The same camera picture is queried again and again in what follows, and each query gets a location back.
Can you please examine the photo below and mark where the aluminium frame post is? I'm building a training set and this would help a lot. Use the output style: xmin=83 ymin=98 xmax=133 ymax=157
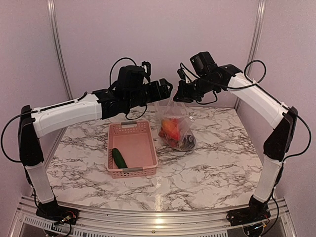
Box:
xmin=47 ymin=0 xmax=74 ymax=100
xmin=233 ymin=0 xmax=267 ymax=111

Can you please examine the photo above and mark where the orange yellow fruit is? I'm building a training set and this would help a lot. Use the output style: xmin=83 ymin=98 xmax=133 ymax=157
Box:
xmin=161 ymin=119 xmax=180 ymax=134

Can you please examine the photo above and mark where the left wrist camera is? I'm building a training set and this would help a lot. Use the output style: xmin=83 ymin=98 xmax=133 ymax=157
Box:
xmin=141 ymin=61 xmax=151 ymax=76

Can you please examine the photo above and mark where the front aluminium table rail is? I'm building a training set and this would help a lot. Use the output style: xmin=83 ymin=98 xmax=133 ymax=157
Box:
xmin=9 ymin=195 xmax=297 ymax=237

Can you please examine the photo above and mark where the left rear aluminium frame post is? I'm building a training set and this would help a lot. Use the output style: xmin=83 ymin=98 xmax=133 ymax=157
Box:
xmin=47 ymin=0 xmax=74 ymax=100

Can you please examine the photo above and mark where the aluminium table rail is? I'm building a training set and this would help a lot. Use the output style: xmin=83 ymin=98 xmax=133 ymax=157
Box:
xmin=44 ymin=145 xmax=58 ymax=170
xmin=9 ymin=195 xmax=297 ymax=237
xmin=148 ymin=102 xmax=234 ymax=109

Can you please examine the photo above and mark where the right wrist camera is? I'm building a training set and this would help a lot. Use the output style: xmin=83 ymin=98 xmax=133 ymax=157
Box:
xmin=177 ymin=62 xmax=199 ymax=83

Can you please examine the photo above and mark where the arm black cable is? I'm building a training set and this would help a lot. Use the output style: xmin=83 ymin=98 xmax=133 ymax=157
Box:
xmin=0 ymin=57 xmax=151 ymax=163
xmin=197 ymin=59 xmax=313 ymax=228

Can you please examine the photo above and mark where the right rear aluminium frame post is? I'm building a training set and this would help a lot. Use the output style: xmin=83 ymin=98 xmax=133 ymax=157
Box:
xmin=233 ymin=0 xmax=267 ymax=111

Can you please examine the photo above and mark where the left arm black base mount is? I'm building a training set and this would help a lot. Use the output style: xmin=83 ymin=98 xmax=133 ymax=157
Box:
xmin=36 ymin=206 xmax=79 ymax=225

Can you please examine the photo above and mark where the red lychee bunch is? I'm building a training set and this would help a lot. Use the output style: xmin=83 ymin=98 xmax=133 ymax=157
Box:
xmin=158 ymin=128 xmax=180 ymax=150

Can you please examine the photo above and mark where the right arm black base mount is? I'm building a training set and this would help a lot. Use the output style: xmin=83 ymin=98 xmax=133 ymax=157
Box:
xmin=226 ymin=207 xmax=271 ymax=226

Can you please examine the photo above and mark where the pink perforated plastic basket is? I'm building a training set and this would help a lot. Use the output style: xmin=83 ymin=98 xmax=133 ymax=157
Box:
xmin=106 ymin=120 xmax=158 ymax=179

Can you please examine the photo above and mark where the left aluminium table rail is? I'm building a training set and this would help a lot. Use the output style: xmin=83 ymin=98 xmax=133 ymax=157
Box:
xmin=44 ymin=145 xmax=58 ymax=170

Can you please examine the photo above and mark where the clear zip top bag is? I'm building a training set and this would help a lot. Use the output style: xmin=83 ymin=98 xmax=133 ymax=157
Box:
xmin=154 ymin=99 xmax=197 ymax=152

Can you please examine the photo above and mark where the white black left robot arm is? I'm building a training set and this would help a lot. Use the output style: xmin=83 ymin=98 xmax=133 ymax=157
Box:
xmin=18 ymin=65 xmax=173 ymax=220

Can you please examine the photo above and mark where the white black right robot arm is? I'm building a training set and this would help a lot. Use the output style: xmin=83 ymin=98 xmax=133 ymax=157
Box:
xmin=173 ymin=52 xmax=297 ymax=221

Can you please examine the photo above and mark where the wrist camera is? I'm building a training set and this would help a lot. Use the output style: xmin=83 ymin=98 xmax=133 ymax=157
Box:
xmin=141 ymin=61 xmax=151 ymax=76
xmin=177 ymin=62 xmax=199 ymax=83

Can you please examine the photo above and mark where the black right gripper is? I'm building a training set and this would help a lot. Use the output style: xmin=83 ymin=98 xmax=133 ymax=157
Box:
xmin=173 ymin=74 xmax=219 ymax=102

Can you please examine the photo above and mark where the dark green cucumber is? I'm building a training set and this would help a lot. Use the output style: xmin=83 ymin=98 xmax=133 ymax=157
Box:
xmin=112 ymin=148 xmax=128 ymax=169

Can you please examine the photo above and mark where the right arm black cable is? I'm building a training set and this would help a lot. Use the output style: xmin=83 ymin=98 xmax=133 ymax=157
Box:
xmin=197 ymin=59 xmax=313 ymax=228

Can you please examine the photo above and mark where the purple eggplant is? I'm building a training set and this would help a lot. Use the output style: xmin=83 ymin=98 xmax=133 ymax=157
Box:
xmin=180 ymin=134 xmax=196 ymax=151

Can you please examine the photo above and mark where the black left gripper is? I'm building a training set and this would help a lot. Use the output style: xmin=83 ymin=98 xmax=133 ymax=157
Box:
xmin=126 ymin=78 xmax=173 ymax=110

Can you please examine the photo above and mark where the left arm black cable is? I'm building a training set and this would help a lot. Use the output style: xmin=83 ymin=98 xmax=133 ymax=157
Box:
xmin=0 ymin=57 xmax=151 ymax=163

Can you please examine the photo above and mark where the rear aluminium table rail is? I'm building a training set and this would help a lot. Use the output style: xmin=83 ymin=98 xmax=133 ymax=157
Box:
xmin=148 ymin=102 xmax=234 ymax=109

